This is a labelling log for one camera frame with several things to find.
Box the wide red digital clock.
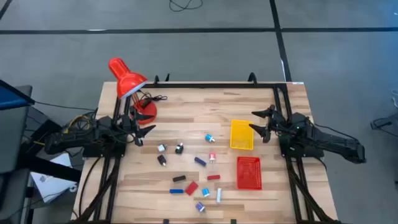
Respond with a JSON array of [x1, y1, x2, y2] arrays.
[[184, 181, 199, 196]]

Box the red plastic basket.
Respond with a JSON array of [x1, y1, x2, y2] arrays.
[[236, 156, 262, 190]]

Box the black metal table frame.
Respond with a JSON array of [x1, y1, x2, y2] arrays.
[[70, 73, 343, 224]]

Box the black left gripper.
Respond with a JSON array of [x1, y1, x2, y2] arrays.
[[119, 112, 156, 147]]

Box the red desk lamp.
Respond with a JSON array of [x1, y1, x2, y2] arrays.
[[108, 57, 158, 126]]

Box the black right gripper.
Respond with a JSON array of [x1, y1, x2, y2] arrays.
[[248, 105, 290, 144]]

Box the yellow plastic basket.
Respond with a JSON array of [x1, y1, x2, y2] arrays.
[[229, 119, 254, 151]]

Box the white paper sheet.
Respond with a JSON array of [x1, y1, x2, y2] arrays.
[[30, 152, 78, 203]]

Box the blue computer screen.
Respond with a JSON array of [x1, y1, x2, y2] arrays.
[[0, 79, 35, 111]]

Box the black metal stand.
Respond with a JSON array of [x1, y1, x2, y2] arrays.
[[18, 119, 82, 183]]

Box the black floor cable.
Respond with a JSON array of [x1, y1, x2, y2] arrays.
[[169, 0, 203, 12]]

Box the yellow cable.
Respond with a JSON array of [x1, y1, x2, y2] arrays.
[[63, 114, 91, 134]]

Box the black lamp cable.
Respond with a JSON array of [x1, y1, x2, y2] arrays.
[[136, 90, 168, 110]]

